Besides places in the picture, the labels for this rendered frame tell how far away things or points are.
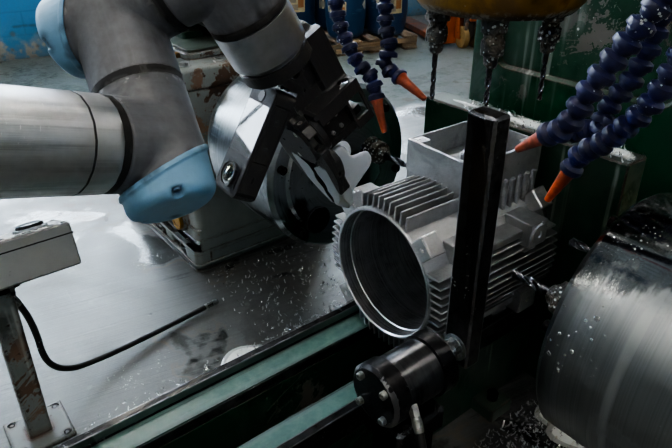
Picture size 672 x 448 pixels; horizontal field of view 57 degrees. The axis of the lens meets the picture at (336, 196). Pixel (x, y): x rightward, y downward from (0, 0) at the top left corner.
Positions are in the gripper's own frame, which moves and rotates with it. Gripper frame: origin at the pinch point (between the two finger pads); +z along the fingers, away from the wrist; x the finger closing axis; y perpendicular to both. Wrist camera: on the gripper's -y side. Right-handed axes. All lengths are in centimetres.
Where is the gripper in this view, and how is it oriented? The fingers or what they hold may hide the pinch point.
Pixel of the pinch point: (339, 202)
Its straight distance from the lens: 70.7
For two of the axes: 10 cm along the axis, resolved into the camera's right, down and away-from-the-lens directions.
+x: -6.2, -3.6, 7.0
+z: 3.9, 6.3, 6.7
